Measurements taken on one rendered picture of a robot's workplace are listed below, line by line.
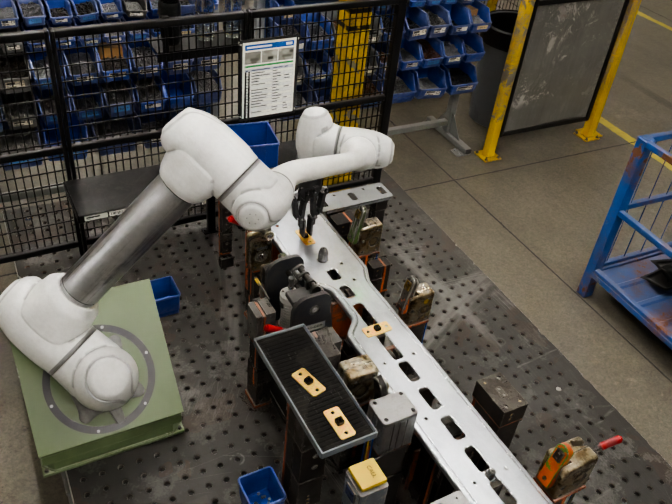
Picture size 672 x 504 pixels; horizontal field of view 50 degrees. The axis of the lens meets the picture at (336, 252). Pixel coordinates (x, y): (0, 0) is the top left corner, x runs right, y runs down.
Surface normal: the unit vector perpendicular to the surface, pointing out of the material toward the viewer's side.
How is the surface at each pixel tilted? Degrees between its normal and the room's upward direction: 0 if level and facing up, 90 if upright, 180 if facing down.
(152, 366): 44
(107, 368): 53
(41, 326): 69
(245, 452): 0
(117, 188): 0
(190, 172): 74
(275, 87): 90
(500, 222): 0
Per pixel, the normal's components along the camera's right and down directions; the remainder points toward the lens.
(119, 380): 0.44, -0.08
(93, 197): 0.09, -0.78
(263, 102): 0.47, 0.58
